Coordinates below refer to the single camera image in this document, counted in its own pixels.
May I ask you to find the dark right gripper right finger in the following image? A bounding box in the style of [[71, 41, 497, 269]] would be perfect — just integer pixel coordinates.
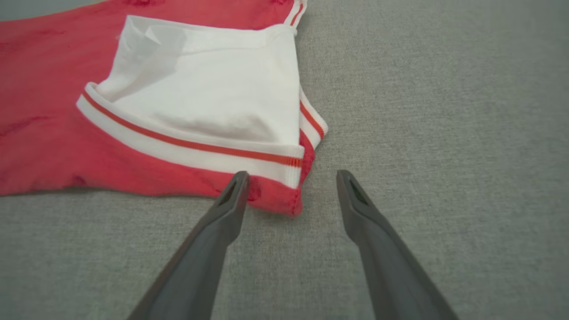
[[336, 169, 458, 320]]

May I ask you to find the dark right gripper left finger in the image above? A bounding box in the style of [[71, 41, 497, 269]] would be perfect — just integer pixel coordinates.
[[127, 171, 250, 320]]

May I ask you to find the red jersey with white sleeves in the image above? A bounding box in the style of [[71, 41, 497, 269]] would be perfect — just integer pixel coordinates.
[[0, 0, 329, 218]]

